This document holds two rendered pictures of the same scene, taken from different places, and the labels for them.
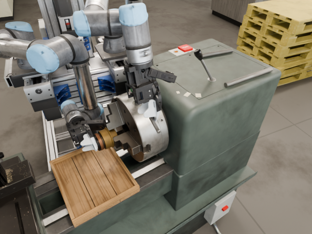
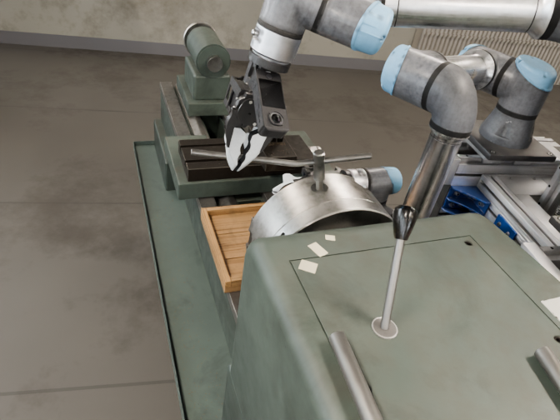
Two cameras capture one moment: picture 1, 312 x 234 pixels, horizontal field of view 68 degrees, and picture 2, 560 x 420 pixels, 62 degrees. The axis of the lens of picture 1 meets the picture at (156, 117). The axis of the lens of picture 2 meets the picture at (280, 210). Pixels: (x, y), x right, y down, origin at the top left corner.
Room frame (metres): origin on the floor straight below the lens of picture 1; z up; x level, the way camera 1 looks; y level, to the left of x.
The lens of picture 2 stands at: (0.80, -0.69, 1.74)
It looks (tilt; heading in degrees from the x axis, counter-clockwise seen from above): 37 degrees down; 98
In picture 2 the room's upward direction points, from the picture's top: 10 degrees clockwise
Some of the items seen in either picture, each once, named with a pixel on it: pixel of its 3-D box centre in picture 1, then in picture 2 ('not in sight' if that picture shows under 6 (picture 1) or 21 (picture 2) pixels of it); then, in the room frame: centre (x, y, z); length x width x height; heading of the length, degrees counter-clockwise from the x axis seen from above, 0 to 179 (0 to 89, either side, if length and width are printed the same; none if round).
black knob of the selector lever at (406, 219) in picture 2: (198, 54); (404, 221); (0.89, -0.17, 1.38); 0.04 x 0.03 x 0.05; 123
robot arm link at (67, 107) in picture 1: (71, 111); (378, 182); (0.89, 0.42, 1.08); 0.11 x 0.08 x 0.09; 32
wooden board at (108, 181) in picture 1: (92, 175); (274, 239); (0.65, 0.30, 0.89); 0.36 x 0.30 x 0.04; 33
